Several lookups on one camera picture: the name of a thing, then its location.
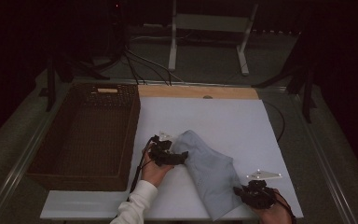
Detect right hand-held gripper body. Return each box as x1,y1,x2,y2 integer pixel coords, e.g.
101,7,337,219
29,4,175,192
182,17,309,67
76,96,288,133
244,170,283,210

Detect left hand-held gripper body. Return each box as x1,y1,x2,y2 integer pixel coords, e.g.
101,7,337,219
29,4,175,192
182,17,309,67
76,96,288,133
148,131,176,167

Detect light blue knit garment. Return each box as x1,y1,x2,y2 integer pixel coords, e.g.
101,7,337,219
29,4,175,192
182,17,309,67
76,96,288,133
171,130,244,221

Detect brown wicker basket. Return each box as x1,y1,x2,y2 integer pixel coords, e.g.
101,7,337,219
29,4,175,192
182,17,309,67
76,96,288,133
26,82,142,192

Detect person's left hand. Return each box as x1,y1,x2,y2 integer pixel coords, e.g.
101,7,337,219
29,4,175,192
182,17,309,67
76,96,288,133
141,148,175,189

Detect person's right hand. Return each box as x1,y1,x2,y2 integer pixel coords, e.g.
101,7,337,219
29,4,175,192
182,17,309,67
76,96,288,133
254,189,294,224

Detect white board sheet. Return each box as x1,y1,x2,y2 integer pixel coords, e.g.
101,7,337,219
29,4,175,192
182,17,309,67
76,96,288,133
40,96,304,221

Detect black tripod stand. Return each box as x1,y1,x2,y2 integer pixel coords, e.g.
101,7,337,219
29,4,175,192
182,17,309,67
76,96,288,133
38,55,111,113
251,31,319,124

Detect dark equipment with red light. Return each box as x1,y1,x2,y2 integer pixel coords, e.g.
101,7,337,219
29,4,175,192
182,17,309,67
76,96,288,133
109,0,128,60

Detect white power strip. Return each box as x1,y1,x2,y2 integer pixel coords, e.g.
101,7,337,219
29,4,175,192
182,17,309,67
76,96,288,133
251,28,302,35

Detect left hand-held gripper black cable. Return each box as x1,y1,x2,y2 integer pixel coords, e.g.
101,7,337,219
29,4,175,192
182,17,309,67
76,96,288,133
126,136,156,203

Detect hand-held gripper black cable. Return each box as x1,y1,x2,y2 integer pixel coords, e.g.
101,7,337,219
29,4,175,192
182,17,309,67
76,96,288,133
273,189,296,224
126,136,156,203

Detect right hand-held gripper black cable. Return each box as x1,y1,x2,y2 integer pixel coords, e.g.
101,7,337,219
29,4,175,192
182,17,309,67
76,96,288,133
273,189,296,224

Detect aluminium frame rail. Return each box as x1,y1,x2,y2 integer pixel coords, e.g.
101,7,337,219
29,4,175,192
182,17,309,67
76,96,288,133
71,78,288,92
0,82,76,224
287,90,358,224

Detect thin black looped cable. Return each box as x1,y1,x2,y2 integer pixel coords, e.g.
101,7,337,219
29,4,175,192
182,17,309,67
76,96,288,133
262,100,286,144

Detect black floor cable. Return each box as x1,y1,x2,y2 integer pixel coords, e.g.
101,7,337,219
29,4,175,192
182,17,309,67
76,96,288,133
127,50,172,87
123,46,147,86

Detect white metal stand frame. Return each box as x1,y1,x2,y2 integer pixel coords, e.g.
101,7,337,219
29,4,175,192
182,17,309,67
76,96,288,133
167,0,259,77

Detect white floor cable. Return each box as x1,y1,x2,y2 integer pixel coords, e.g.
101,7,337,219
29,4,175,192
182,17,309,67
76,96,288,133
130,35,187,43

